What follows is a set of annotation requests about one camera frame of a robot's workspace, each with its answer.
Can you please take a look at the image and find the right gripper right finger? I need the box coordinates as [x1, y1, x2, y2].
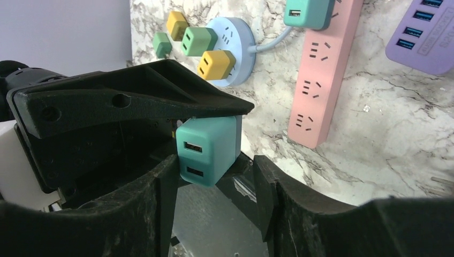
[253, 155, 453, 256]

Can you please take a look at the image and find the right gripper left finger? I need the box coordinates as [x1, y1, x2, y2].
[1, 155, 179, 256]

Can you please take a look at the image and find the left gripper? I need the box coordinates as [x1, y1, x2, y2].
[1, 59, 254, 209]

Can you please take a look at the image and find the green usb charger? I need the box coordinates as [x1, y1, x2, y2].
[181, 27, 218, 57]

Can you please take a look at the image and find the yellow usb charger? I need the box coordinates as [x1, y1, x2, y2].
[196, 50, 236, 80]

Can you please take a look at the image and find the teal usb charger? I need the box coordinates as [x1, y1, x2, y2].
[284, 0, 335, 30]
[176, 116, 242, 187]

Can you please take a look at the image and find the green charger left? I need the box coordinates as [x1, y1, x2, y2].
[153, 32, 172, 58]

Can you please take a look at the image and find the yellow charger left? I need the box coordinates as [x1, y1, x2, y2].
[166, 11, 189, 41]

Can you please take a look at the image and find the round blue power strip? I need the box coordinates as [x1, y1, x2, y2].
[207, 17, 256, 87]

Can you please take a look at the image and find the pink power strip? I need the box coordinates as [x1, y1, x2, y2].
[287, 0, 363, 148]

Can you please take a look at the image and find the purple power strip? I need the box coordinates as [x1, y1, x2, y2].
[385, 0, 453, 77]

